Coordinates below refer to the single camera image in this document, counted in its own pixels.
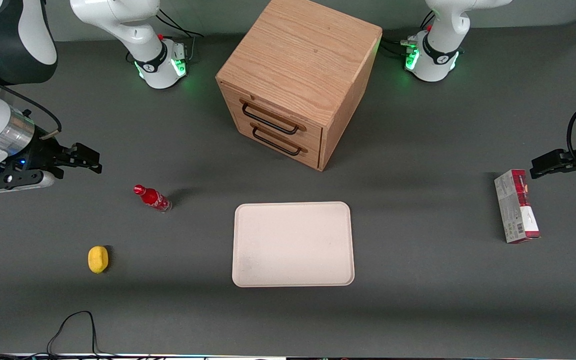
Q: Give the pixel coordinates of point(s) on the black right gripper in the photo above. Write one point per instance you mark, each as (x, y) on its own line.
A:
(43, 151)

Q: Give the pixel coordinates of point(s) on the red coke bottle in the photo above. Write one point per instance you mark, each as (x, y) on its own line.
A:
(152, 198)

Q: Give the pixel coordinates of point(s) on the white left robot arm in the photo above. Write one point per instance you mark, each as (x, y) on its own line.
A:
(443, 45)

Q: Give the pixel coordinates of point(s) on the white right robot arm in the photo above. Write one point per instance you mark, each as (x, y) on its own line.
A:
(133, 22)

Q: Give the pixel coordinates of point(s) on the beige rectangular tray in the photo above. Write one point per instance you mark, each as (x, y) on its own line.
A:
(293, 245)

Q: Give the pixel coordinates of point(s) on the grey and red carton box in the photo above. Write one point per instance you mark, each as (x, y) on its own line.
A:
(515, 205)

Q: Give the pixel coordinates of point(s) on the yellow lemon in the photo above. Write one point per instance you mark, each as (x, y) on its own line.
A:
(98, 259)

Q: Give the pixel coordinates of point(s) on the wooden drawer front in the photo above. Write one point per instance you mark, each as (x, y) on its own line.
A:
(313, 137)
(313, 157)

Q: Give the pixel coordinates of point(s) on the wooden drawer cabinet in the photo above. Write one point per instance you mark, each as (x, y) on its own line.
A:
(303, 60)

